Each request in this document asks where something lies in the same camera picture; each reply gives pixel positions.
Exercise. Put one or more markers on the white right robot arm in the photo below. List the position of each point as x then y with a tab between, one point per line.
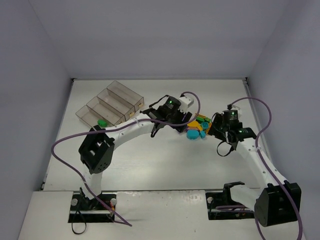
277	201

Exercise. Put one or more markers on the teal rounded lego brick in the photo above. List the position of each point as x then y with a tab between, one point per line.
192	134

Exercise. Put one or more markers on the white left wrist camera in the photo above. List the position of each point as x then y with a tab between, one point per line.
185	103

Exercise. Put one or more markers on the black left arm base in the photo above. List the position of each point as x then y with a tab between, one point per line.
85	210

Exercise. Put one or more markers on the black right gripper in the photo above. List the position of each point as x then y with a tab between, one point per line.
216	127

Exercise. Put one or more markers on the yellow rounded lego brick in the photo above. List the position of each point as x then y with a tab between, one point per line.
193	124

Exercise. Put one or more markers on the green curved lego brick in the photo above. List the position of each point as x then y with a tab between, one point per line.
102	123

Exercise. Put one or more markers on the teal small lego brick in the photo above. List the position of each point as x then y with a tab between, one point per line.
202	134

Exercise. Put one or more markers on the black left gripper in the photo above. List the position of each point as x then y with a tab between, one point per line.
183	121

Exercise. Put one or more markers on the purple butterfly lego piece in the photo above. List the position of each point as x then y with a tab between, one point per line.
192	128

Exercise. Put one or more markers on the teal square lego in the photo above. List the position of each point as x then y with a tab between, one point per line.
205	125

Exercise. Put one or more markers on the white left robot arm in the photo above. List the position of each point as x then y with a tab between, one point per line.
96	151

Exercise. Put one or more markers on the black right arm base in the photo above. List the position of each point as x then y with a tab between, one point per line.
220	205

